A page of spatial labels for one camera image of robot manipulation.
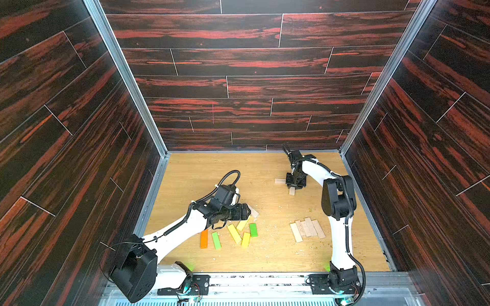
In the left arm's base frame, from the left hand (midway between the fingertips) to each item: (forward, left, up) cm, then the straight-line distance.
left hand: (245, 213), depth 82 cm
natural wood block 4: (-1, -27, -10) cm, 29 cm away
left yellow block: (-5, +5, -10) cm, 12 cm away
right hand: (+23, -27, -11) cm, 37 cm away
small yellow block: (-9, 0, -10) cm, 13 cm away
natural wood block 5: (-3, -30, -9) cm, 32 cm away
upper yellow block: (-1, +2, -9) cm, 9 cm away
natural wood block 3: (-2, -26, -10) cm, 28 cm away
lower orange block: (-8, +19, -11) cm, 24 cm away
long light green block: (-9, +13, -10) cm, 19 cm away
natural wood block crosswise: (+25, -19, -10) cm, 33 cm away
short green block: (-3, -4, -11) cm, 12 cm away
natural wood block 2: (+19, -25, -9) cm, 32 cm away
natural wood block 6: (-2, -34, -10) cm, 36 cm away
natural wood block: (+5, -4, -9) cm, 11 cm away
